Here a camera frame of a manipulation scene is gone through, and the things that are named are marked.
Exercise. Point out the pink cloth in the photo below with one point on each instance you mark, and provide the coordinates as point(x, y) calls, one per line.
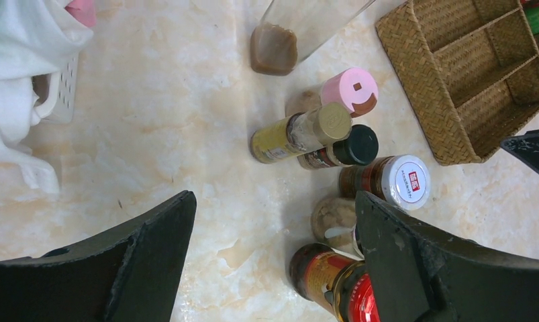
point(83, 11)

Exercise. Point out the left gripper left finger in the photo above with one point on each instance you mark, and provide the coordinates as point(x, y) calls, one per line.
point(130, 272)

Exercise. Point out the white lid sauce jar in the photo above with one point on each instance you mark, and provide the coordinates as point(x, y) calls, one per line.
point(403, 181)

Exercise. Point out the yellow label pepper shaker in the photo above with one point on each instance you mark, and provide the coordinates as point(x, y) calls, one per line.
point(301, 133)

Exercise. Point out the black cap soy bottle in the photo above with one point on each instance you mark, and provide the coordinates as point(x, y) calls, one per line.
point(360, 148)

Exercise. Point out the black cap dark jar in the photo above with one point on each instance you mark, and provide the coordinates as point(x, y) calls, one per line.
point(333, 222)

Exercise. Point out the white plastic basket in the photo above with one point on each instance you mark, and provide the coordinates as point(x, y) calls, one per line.
point(56, 93)

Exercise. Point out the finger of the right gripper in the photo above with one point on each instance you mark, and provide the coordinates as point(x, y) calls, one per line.
point(525, 148)

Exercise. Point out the pink lid spice jar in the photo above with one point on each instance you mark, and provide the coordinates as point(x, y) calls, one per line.
point(354, 88)

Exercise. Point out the tall glass oil bottle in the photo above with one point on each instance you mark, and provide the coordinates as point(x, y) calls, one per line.
point(290, 31)

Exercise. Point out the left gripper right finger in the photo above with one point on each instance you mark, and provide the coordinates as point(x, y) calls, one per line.
point(422, 273)

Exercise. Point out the white cloth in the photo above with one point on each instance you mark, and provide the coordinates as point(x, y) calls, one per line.
point(36, 38)

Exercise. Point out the red lid sauce jar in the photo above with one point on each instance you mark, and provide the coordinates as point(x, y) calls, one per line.
point(337, 283)

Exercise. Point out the woven wicker divided tray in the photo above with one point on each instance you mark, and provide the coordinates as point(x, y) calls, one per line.
point(470, 70)

